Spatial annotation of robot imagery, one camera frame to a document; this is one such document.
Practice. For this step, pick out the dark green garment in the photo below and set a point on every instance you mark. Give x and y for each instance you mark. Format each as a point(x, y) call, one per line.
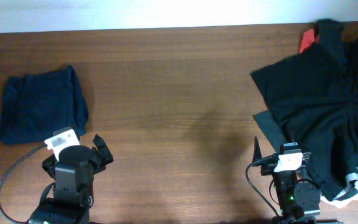
point(312, 98)

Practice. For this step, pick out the red cloth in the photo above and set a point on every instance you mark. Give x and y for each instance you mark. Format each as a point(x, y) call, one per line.
point(309, 37)

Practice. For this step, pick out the white grey garment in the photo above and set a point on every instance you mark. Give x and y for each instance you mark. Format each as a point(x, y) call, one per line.
point(347, 195)

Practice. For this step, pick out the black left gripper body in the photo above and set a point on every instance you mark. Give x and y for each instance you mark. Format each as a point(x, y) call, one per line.
point(52, 167)

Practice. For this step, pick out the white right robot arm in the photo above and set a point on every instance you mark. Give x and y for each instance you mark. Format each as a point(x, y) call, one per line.
point(298, 199)

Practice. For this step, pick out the navy blue shorts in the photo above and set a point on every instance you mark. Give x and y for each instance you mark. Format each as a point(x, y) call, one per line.
point(34, 106)

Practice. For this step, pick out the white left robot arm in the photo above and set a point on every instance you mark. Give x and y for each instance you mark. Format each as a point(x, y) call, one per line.
point(68, 200)

